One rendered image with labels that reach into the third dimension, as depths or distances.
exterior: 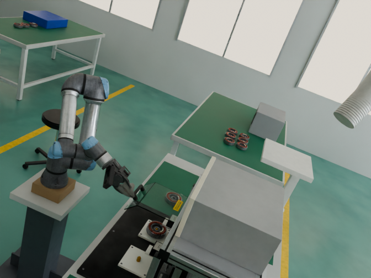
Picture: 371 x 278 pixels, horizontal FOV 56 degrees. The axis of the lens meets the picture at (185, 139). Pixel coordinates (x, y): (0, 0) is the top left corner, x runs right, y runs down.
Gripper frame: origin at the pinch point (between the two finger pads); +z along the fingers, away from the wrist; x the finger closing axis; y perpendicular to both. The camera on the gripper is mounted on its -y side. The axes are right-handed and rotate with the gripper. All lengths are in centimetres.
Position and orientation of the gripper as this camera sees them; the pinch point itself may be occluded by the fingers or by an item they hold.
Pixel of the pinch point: (131, 196)
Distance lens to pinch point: 174.9
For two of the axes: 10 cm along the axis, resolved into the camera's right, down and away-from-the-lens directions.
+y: 2.8, -3.4, 9.0
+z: 6.3, 7.7, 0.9
